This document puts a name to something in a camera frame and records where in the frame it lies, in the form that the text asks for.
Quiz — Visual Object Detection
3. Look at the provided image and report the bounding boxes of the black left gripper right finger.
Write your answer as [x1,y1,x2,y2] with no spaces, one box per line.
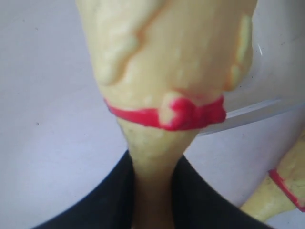
[172,156,271,229]

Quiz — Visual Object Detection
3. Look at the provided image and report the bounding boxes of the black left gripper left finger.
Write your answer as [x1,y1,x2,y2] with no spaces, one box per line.
[35,151,134,229]

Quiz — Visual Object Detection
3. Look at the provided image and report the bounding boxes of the yellow rubber chicken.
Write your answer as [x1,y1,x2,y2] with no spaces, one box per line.
[241,131,305,222]
[76,0,257,229]

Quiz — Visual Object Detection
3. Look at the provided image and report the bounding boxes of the yellow rubber chicken front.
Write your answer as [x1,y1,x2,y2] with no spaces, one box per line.
[76,0,257,229]

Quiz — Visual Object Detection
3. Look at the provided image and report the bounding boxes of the cream bin marked O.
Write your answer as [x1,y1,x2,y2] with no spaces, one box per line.
[197,0,305,138]

